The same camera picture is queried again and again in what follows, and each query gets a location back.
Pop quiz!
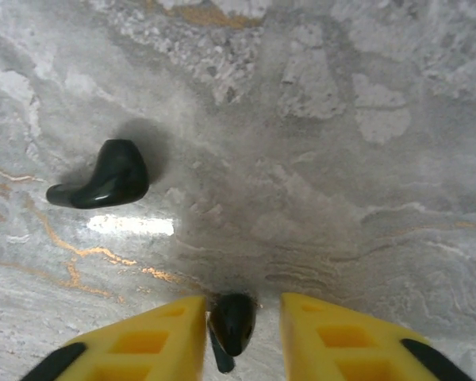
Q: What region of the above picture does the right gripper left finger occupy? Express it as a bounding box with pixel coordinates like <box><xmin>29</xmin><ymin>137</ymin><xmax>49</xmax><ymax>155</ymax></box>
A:
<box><xmin>19</xmin><ymin>294</ymin><xmax>208</xmax><ymax>381</ymax></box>

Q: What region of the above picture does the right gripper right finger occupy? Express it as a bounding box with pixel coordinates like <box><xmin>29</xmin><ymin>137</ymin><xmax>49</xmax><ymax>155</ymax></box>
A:
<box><xmin>280</xmin><ymin>292</ymin><xmax>476</xmax><ymax>381</ymax></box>

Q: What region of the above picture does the small purple stud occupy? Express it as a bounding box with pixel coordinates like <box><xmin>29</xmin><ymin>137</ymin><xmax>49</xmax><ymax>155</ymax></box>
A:
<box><xmin>45</xmin><ymin>138</ymin><xmax>150</xmax><ymax>210</ymax></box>

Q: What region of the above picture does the small purple bead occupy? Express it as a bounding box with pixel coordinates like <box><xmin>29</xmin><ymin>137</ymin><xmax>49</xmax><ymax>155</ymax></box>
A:
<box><xmin>208</xmin><ymin>292</ymin><xmax>259</xmax><ymax>374</ymax></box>

